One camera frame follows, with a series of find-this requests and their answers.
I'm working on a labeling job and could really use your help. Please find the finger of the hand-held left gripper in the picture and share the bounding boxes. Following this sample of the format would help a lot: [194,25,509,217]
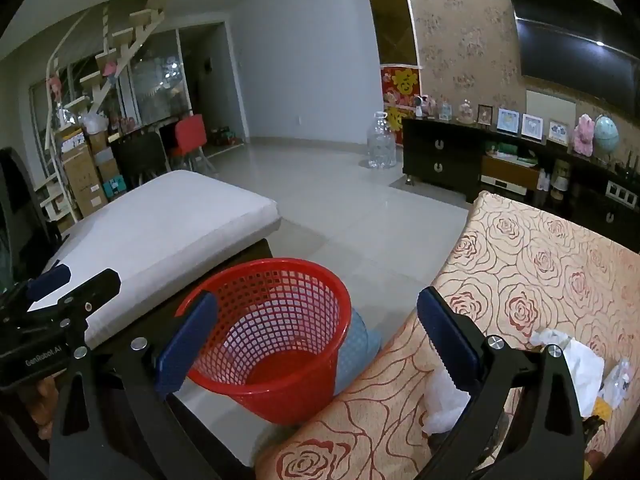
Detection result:
[25,262,72,303]
[56,268,122,322]

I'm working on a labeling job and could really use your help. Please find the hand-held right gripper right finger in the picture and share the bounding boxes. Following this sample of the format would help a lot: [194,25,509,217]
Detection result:
[416,286,586,480]

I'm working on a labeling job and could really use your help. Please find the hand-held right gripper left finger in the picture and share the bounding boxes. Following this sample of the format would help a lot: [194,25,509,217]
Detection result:
[48,291,221,480]

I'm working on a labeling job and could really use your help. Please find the white foam wrap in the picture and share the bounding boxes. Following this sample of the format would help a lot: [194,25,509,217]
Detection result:
[424,366,473,437]

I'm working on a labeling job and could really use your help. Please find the red plastic mesh basket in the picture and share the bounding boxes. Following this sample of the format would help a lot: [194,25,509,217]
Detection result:
[175,258,352,426]

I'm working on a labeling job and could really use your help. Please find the white tissue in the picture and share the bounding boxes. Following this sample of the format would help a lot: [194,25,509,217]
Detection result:
[529,329,607,417]

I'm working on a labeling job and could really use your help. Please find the clear plastic wrapper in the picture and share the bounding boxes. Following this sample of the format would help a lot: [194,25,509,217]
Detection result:
[597,357,640,407]

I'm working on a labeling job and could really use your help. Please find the person's left hand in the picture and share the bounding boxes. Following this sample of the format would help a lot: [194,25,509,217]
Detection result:
[27,377,61,441]

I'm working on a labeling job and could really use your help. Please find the dark curved furniture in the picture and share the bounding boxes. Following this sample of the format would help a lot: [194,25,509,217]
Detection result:
[0,147,61,286]

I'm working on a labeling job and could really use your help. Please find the light blue plastic stool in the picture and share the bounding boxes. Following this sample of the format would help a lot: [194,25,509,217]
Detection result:
[334,307,384,396]

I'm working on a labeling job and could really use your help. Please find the rose patterned tablecloth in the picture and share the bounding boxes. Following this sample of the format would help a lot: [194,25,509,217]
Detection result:
[255,191,640,480]

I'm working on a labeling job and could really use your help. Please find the stack of cardboard boxes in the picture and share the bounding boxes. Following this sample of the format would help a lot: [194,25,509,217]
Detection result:
[55,120,121,221]

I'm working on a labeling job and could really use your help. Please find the black chair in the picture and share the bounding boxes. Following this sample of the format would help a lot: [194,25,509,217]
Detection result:
[109,130,168,188]

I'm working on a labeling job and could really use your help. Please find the white plastic bag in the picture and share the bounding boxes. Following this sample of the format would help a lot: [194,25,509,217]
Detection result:
[82,112,108,136]

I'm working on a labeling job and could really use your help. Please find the white set-top box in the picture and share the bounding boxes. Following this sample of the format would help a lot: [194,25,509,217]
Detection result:
[481,175,526,196]

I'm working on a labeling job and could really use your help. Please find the red chair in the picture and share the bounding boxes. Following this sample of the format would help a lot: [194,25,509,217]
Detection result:
[170,114,213,173]

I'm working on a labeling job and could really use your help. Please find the dark wooden television cabinet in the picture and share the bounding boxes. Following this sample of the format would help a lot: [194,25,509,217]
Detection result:
[401,117,640,253]

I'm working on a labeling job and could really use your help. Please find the colourful floor toys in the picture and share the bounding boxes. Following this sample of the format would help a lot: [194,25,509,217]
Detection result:
[210,127,244,147]

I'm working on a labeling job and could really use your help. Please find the cream round container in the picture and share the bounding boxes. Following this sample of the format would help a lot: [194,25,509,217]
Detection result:
[552,160,571,193]

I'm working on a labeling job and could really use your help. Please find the green and white packets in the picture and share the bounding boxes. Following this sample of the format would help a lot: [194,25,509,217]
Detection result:
[487,142,538,166]

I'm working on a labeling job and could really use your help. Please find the clear plastic water jug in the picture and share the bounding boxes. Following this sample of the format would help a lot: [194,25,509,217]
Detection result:
[366,111,397,168]

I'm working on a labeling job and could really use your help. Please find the glass window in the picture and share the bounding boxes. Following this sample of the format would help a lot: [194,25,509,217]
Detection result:
[27,27,196,131]

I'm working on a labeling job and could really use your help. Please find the white socket strip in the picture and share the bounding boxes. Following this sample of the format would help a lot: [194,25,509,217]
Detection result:
[606,180,634,204]

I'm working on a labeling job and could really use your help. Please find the pink plush toy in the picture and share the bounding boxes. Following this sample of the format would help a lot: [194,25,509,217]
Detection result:
[572,115,596,158]

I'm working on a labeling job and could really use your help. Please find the light blue globe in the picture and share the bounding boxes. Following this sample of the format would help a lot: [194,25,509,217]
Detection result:
[593,115,621,161]

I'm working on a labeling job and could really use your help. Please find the red festive poster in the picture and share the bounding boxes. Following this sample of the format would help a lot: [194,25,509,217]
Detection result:
[380,64,422,133]

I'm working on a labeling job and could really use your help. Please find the white wooden staircase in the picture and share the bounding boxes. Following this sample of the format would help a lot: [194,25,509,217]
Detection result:
[30,0,171,221]

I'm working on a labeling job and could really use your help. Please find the white wall panel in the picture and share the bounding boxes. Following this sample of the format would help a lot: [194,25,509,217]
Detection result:
[526,89,578,123]

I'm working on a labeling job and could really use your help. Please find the black wall television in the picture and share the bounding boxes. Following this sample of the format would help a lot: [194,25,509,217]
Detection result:
[502,0,638,121]

